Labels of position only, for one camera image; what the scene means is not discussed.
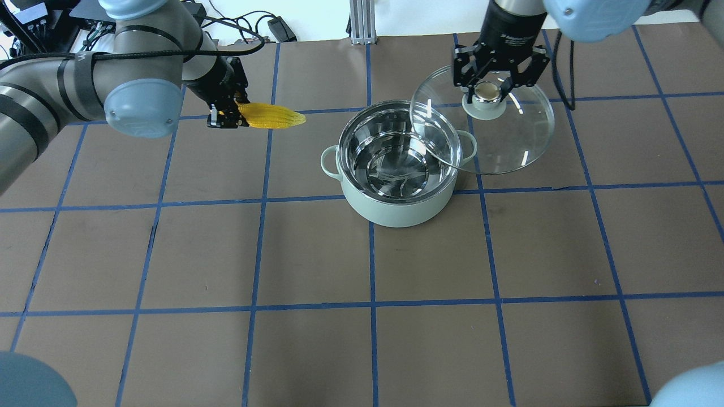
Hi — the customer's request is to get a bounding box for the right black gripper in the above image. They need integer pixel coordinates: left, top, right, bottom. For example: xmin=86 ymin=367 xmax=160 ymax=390
xmin=452 ymin=23 xmax=550 ymax=106

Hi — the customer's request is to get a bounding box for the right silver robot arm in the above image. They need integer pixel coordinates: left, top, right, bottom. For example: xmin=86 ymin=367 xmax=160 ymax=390
xmin=452 ymin=1 xmax=709 ymax=115

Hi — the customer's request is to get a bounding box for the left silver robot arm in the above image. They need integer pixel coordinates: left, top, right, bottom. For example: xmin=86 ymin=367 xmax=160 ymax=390
xmin=1 ymin=1 xmax=249 ymax=191

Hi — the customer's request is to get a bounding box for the pale green cooking pot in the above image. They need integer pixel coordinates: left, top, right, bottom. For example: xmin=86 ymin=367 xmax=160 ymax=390
xmin=319 ymin=99 xmax=478 ymax=228

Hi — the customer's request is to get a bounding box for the yellow corn cob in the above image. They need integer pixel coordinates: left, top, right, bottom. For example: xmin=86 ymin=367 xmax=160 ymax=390
xmin=237 ymin=102 xmax=306 ymax=129

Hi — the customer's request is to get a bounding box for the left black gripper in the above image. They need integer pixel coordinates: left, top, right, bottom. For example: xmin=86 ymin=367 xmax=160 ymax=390
xmin=187 ymin=56 xmax=250 ymax=129

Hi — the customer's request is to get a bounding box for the glass pot lid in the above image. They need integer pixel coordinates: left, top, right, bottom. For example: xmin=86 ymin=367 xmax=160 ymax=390
xmin=410 ymin=66 xmax=554 ymax=175

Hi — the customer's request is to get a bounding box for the aluminium frame post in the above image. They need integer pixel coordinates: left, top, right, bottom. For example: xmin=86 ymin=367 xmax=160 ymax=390
xmin=348 ymin=0 xmax=377 ymax=45

